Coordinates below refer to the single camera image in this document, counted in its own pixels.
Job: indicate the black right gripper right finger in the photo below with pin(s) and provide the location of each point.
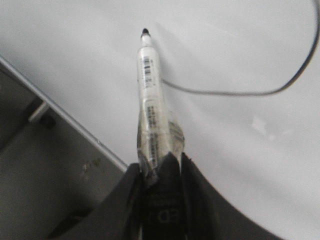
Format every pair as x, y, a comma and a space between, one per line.
209, 216

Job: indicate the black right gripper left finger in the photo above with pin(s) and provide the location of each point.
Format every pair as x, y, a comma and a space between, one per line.
117, 217

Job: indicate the white marker black cap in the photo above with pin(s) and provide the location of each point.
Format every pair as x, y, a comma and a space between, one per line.
160, 144

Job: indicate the white whiteboard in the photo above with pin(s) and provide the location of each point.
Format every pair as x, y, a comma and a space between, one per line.
225, 64

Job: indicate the grey whiteboard tray bracket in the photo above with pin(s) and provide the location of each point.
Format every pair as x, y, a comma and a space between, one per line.
40, 116

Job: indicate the grey whiteboard bottom rail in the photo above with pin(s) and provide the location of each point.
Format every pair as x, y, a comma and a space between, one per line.
66, 116

